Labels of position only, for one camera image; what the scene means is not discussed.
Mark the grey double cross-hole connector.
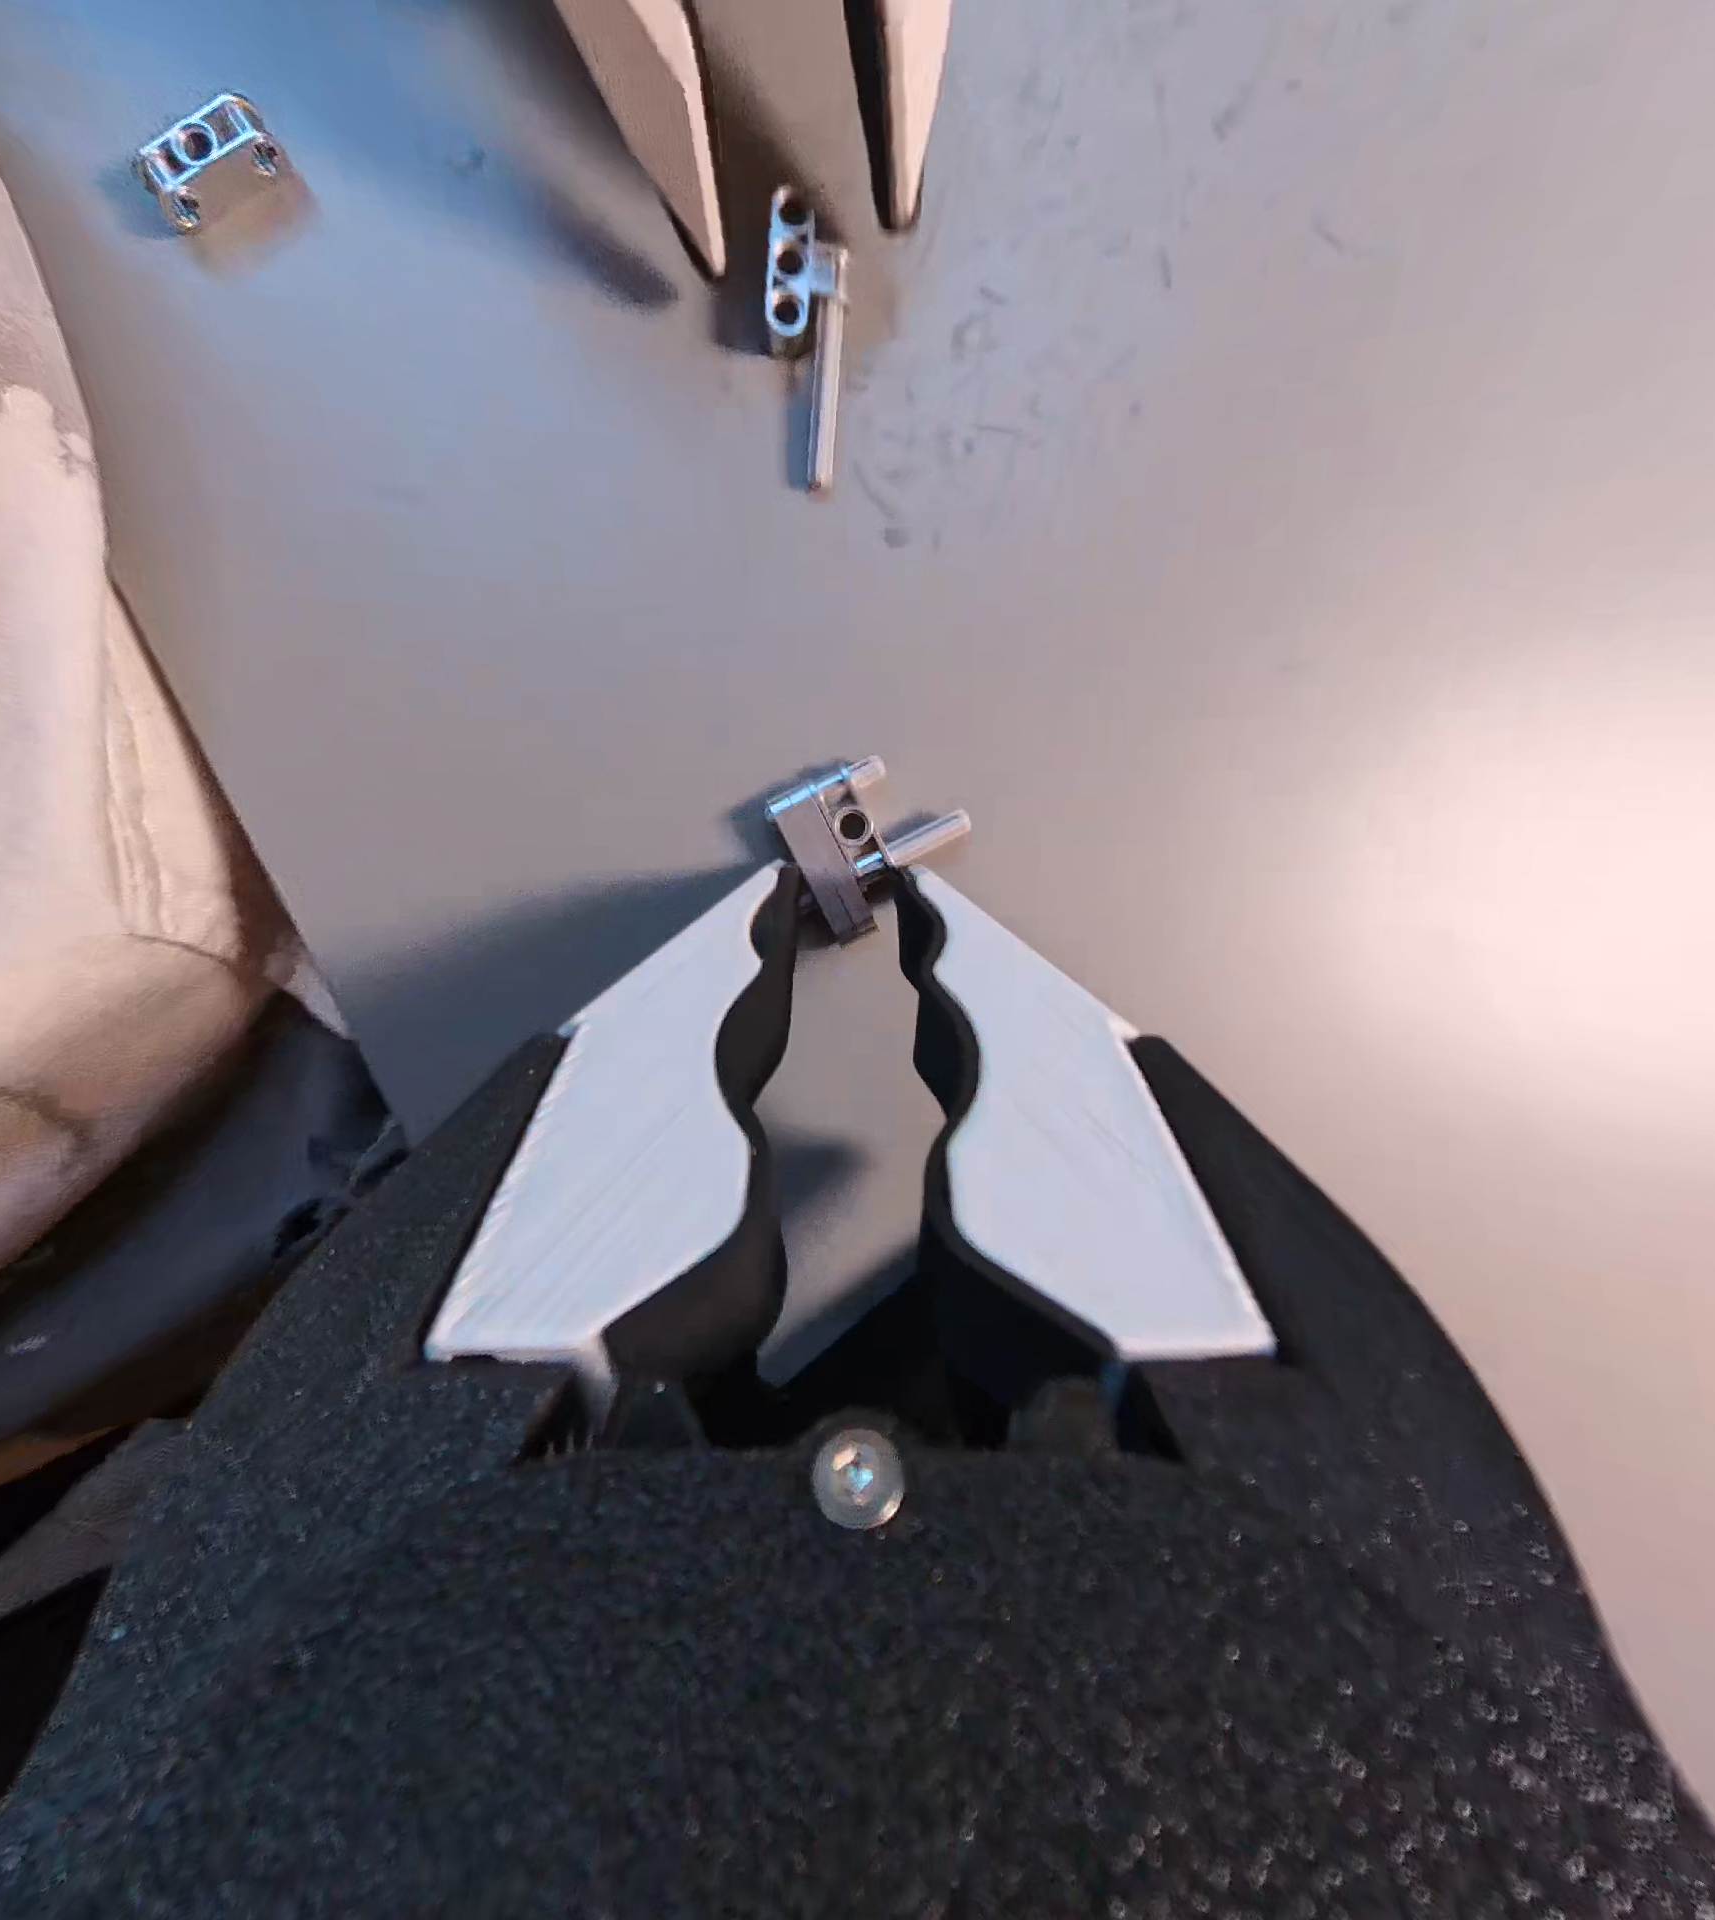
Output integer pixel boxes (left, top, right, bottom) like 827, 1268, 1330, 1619
131, 91, 307, 238

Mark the grey block with pins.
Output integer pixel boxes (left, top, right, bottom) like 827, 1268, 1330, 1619
763, 754, 975, 951

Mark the grey three-hole beam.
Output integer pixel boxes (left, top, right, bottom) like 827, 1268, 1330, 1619
761, 182, 853, 361

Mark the short grey axle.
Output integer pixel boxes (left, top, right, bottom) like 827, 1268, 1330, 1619
801, 247, 853, 499

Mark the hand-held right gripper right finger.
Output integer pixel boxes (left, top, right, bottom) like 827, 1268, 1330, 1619
895, 870, 1278, 1369

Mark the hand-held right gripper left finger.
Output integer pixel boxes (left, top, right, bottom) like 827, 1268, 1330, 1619
421, 864, 805, 1387

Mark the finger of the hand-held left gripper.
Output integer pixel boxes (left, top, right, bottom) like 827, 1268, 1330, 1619
549, 0, 731, 283
841, 0, 959, 238

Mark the person's grey patterned clothing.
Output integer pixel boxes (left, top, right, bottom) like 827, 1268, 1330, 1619
0, 0, 401, 1518

